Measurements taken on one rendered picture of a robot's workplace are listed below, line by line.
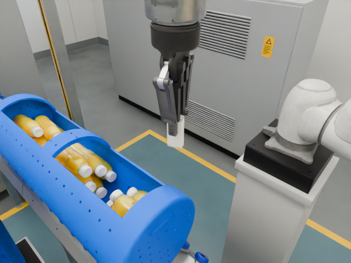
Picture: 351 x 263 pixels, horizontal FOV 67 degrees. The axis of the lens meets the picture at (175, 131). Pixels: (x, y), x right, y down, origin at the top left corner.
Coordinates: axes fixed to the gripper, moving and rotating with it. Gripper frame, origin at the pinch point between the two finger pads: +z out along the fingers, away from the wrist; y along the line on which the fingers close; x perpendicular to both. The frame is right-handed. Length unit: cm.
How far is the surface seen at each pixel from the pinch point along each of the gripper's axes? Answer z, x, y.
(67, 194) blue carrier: 27.4, -30.8, 3.4
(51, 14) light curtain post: -1, -88, -65
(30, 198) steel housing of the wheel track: 58, -69, -9
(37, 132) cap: 32, -67, -21
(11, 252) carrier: 108, -96, -3
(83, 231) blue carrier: 31.5, -21.9, 9.3
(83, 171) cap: 31.0, -35.1, -8.6
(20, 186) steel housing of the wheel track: 58, -78, -12
